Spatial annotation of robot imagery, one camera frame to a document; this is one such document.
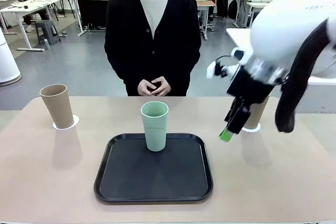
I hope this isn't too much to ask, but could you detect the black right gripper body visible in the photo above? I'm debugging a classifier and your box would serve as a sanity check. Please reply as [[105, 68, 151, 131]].
[[227, 65, 274, 104]]

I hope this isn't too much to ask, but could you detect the white scalloped paper coaster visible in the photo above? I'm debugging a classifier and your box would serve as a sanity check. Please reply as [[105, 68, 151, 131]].
[[52, 114, 80, 131], [240, 122, 261, 133]]

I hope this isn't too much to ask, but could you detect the beige tall cup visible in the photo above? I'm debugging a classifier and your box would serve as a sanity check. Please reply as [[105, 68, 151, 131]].
[[39, 84, 75, 130], [243, 94, 271, 130]]

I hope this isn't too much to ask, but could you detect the mint green tall cup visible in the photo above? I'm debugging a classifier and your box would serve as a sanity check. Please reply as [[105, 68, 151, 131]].
[[140, 101, 169, 153]]

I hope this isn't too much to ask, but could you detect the person's left forearm black sleeve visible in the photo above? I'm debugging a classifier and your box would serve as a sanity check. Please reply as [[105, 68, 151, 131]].
[[167, 50, 202, 86]]

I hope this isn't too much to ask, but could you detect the person's right forearm black sleeve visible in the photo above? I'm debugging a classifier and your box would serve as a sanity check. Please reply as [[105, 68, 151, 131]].
[[104, 50, 142, 86]]

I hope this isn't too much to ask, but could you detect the person's left hand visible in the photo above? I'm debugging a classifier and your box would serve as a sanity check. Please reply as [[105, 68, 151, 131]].
[[151, 76, 171, 97]]

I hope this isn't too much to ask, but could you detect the person's right hand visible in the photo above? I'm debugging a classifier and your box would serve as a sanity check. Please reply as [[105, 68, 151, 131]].
[[137, 78, 156, 97]]

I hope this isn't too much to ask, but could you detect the black backpack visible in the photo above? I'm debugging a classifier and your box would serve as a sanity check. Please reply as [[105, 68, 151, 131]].
[[227, 0, 238, 20]]

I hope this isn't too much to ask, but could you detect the long white lab desk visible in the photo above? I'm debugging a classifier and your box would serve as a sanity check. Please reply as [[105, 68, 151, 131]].
[[235, 0, 279, 29]]

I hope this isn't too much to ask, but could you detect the wood top desk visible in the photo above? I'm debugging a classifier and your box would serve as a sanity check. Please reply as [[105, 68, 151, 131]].
[[196, 0, 216, 41]]

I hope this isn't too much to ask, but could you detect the black plastic tray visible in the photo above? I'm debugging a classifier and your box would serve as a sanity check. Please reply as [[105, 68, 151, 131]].
[[93, 133, 214, 206]]

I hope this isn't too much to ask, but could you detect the person in black cardigan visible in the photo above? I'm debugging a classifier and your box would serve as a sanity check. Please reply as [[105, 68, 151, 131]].
[[104, 0, 202, 97]]

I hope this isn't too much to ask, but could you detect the table with black skirt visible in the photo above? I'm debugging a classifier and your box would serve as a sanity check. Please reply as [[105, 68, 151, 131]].
[[65, 0, 116, 37]]

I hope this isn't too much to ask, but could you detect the grey plastic stool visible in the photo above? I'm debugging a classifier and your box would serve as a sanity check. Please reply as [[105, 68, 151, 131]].
[[35, 20, 61, 46]]

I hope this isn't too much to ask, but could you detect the white desk with white legs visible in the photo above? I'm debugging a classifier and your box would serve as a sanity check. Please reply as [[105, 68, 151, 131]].
[[0, 0, 61, 52]]

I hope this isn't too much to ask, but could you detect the white cylindrical air purifier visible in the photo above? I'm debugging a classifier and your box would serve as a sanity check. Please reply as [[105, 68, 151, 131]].
[[0, 28, 22, 87]]

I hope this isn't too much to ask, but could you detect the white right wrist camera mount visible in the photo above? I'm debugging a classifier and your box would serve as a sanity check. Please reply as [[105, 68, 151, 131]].
[[206, 48, 253, 79]]

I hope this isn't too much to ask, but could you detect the black cable sleeve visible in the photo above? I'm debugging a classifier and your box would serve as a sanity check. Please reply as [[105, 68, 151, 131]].
[[275, 20, 332, 133]]

